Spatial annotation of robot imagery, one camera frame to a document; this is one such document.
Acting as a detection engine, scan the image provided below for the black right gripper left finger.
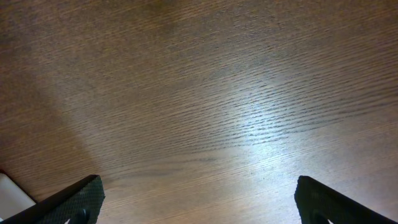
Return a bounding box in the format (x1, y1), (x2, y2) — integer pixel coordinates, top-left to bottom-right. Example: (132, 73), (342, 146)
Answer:
(2, 175), (105, 224)

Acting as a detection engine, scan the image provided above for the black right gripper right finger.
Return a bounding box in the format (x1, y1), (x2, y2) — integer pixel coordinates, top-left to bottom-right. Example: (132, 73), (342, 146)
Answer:
(294, 175), (397, 224)

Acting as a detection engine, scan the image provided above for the white plastic cutlery tray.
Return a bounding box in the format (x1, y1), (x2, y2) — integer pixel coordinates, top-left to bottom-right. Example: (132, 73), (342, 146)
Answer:
(0, 173), (36, 221)

